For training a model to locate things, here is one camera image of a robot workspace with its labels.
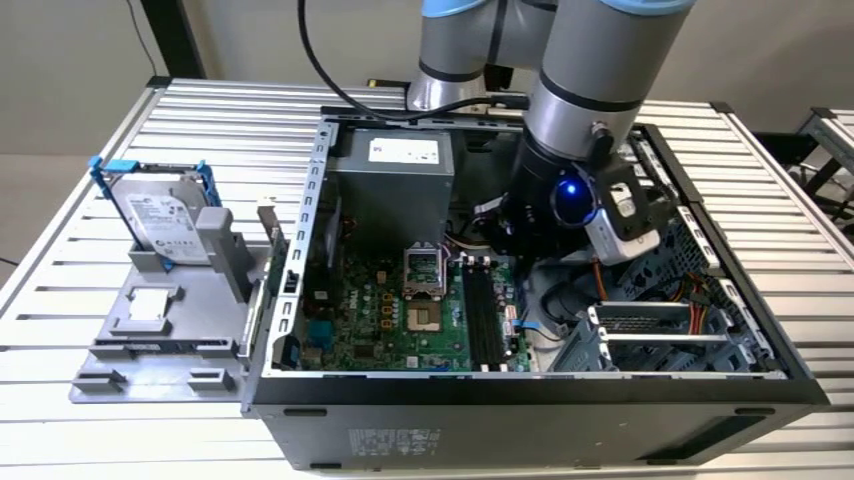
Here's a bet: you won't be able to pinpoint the black RAM slot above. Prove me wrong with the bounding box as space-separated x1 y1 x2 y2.
482 255 506 372
476 255 497 372
468 255 489 372
460 255 480 372

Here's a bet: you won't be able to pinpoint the dark RAM stick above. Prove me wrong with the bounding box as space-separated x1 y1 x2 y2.
93 338 237 350

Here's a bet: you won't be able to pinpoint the metal socket cover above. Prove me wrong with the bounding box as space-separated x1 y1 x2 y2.
404 244 448 296

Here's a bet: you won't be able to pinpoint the grey power supply unit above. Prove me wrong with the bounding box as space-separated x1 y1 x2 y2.
326 127 460 251

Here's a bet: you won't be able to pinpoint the CPU socket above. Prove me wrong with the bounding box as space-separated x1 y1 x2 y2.
406 298 448 335

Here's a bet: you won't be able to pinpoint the silver disk bay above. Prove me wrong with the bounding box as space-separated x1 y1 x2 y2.
553 299 760 374

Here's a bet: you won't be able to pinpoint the green motherboard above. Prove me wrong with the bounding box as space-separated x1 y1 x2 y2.
299 244 536 374

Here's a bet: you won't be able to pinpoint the green graphics card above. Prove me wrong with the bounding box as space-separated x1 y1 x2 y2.
239 197 295 364

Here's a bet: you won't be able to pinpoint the black open PC case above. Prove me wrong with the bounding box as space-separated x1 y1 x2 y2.
239 102 833 474

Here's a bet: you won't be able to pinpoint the neighbouring metal slat table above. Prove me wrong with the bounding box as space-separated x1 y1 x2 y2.
791 106 854 221

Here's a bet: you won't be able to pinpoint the grey parts rack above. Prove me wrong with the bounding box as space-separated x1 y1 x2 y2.
70 199 269 405

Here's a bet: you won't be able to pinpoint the hard disk in blue carrier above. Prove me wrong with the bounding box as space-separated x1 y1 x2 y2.
86 154 222 271

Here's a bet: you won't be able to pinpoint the silver CPU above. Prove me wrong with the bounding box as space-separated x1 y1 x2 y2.
130 287 173 319

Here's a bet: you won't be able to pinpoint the power supply wire bundle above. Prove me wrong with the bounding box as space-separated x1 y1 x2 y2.
445 219 500 254

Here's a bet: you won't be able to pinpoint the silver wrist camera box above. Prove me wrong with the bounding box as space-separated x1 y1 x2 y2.
584 159 664 267

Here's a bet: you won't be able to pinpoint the black looped wire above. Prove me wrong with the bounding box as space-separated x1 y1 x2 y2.
541 282 593 344

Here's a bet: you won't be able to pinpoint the red yellow power wires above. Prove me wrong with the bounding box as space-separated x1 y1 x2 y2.
666 272 720 329

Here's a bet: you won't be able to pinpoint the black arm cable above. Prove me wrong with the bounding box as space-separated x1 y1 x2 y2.
297 0 533 121

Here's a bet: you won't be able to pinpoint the black frame post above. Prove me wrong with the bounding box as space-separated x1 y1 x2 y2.
142 0 207 80

